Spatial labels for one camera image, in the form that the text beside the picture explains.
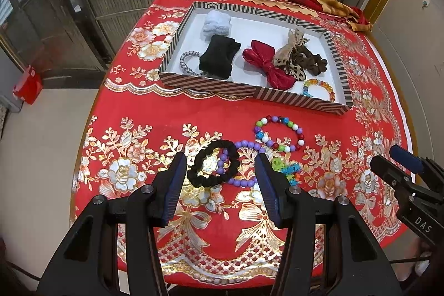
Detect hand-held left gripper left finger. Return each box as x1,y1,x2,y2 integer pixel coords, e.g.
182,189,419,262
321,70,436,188
36,152,188,296

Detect turquoise green bead bracelet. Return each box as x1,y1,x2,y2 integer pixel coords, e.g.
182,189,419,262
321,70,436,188
271,159,302,186

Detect beige leopard bow hair tie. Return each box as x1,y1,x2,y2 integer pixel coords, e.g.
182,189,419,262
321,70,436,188
273,29,309,82

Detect red bow hair tie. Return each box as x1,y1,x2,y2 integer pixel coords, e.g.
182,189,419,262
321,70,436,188
242,39,297,89

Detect orange clear bead bracelet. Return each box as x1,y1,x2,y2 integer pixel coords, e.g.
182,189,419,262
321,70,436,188
302,78,336,102

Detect red box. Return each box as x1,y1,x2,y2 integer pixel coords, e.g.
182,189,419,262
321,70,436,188
13,65,44,105

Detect white fluffy scrunchie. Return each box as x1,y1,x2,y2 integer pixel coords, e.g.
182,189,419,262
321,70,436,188
202,10,231,37

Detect brown scrunchie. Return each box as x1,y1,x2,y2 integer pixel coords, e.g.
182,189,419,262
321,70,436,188
295,48,328,75

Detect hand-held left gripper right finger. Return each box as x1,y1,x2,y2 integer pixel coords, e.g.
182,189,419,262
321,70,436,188
255,154,403,296

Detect purple bead bracelet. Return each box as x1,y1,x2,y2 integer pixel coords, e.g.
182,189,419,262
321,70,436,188
217,140,268,187

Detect silver purple beaded bracelet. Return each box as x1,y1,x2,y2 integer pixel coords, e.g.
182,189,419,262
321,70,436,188
179,51,206,77

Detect red floral tablecloth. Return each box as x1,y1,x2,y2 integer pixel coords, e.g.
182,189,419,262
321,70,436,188
71,0,413,286

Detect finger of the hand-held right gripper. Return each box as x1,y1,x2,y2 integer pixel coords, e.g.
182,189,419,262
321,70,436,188
389,144,444,179
369,155,414,193

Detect black scrunchie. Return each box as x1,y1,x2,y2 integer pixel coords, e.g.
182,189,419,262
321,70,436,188
187,140,241,188

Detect striped cardboard box tray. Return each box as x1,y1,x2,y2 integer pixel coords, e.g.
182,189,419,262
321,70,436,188
158,2,354,115

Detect multicolour bead bracelet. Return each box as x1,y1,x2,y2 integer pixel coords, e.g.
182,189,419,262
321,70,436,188
254,115,305,153

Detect black cloth headband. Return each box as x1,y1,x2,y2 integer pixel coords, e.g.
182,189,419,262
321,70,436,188
198,35,242,79

